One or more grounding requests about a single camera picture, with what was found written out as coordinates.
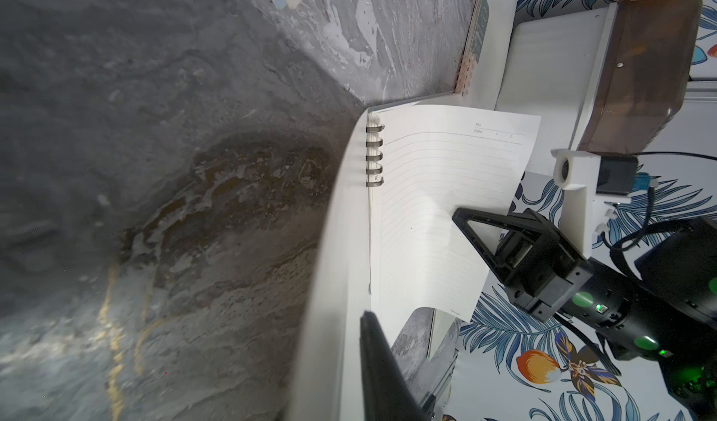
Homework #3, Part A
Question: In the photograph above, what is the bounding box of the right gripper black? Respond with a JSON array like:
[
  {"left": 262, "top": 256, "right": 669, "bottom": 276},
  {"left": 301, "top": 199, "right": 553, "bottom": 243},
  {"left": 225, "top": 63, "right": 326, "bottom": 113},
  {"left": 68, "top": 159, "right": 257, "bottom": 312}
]
[{"left": 453, "top": 208, "right": 595, "bottom": 322}]

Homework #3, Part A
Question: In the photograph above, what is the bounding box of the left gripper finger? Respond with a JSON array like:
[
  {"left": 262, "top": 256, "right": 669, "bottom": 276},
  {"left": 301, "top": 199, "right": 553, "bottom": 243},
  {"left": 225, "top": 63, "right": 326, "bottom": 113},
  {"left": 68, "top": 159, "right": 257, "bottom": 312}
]
[{"left": 360, "top": 311, "right": 429, "bottom": 421}]

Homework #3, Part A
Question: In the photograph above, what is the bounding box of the B5 spiral notebook blue label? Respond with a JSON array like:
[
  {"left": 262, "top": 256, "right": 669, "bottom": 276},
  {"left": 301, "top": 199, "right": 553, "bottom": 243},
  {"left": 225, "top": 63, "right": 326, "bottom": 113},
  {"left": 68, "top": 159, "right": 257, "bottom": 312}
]
[{"left": 286, "top": 103, "right": 541, "bottom": 420}]

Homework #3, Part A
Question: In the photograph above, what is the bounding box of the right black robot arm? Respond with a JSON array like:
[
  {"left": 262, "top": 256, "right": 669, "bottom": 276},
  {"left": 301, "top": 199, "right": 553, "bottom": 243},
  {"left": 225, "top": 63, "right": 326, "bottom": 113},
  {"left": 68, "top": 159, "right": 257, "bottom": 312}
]
[{"left": 453, "top": 208, "right": 716, "bottom": 420}]

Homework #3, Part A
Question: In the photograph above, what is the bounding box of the cream notebook green label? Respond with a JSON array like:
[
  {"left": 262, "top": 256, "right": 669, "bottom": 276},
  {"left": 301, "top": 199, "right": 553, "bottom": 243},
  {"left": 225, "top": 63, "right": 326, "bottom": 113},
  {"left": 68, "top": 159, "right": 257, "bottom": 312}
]
[{"left": 455, "top": 0, "right": 517, "bottom": 110}]

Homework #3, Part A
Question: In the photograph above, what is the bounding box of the white storage box brown lid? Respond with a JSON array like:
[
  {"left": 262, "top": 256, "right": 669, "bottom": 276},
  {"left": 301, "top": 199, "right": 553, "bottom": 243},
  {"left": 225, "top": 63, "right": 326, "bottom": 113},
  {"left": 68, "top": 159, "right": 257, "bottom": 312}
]
[{"left": 497, "top": 0, "right": 702, "bottom": 176}]

